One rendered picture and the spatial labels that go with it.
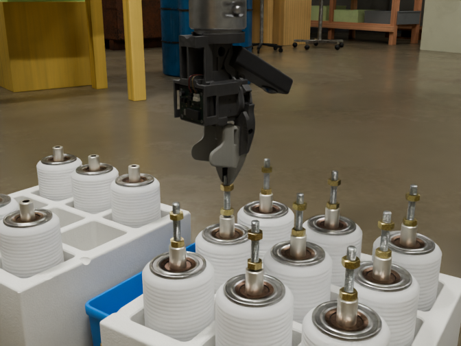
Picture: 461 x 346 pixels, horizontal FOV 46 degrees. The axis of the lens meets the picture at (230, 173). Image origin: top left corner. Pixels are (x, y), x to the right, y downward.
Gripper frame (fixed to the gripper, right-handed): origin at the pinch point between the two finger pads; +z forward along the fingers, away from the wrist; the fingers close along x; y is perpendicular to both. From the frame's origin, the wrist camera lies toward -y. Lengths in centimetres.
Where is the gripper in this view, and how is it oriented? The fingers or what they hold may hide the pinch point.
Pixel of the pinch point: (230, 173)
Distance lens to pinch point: 78.5
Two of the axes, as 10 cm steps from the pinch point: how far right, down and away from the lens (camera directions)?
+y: -7.7, 2.0, -6.1
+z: 0.0, 9.5, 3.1
